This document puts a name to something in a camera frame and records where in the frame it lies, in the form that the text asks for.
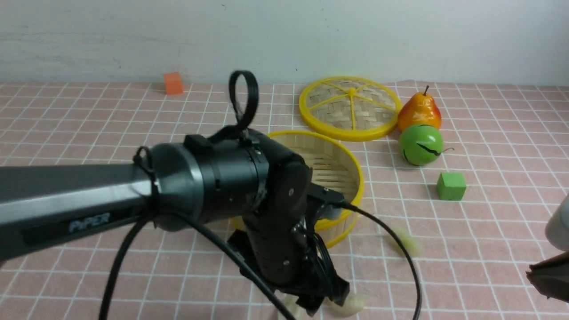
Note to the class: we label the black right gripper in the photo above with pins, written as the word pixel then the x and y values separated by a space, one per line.
pixel 551 277

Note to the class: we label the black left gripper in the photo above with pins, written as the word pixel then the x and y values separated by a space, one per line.
pixel 296 263

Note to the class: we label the pale dumpling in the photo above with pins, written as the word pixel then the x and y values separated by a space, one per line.
pixel 412 245
pixel 353 304
pixel 290 302

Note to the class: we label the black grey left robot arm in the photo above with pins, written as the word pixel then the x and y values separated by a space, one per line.
pixel 252 197

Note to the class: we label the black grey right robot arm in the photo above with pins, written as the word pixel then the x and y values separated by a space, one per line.
pixel 557 228

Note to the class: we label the yellow rimmed bamboo steamer tray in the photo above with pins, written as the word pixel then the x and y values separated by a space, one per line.
pixel 335 168

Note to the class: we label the yellow rimmed woven steamer lid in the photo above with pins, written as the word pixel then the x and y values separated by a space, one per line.
pixel 349 108

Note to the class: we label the pink checkered tablecloth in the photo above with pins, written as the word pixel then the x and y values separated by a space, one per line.
pixel 510 143

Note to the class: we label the green foam cube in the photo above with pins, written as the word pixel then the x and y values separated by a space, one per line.
pixel 451 186

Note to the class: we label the green toy apple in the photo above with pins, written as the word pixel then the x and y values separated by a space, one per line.
pixel 421 144

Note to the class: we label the orange yellow toy pear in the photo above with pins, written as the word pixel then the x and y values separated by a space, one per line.
pixel 419 109

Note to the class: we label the orange foam cube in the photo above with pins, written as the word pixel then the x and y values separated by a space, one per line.
pixel 173 83

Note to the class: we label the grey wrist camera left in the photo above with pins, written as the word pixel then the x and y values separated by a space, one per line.
pixel 323 204

